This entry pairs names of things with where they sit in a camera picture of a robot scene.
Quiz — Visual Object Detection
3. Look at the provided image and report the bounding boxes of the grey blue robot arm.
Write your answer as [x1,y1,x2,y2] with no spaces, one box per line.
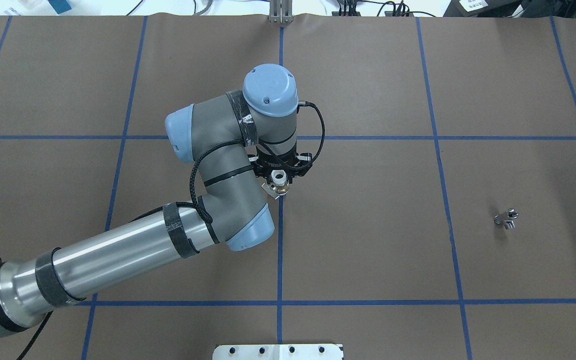
[0,63,316,338]

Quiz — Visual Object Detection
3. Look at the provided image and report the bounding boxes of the chrome pipe fitting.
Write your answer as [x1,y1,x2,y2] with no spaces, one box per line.
[493,208,519,230]

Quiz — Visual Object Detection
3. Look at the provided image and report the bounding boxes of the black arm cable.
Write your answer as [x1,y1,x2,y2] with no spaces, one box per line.
[15,101,326,360]

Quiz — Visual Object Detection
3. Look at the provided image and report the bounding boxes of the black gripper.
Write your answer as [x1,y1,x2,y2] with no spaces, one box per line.
[247,145,314,181]

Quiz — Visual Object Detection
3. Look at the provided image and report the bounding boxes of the grey metal bracket post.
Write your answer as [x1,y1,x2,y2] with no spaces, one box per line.
[268,0,294,25]

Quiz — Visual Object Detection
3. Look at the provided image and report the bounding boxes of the white metal mounting stand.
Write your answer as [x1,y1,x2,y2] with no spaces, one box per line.
[212,343,345,360]

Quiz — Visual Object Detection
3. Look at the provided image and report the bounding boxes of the black cable bundle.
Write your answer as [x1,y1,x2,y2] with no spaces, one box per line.
[330,0,436,18]

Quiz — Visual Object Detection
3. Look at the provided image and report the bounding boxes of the blue box on bench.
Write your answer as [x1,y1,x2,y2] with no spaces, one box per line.
[48,0,73,15]

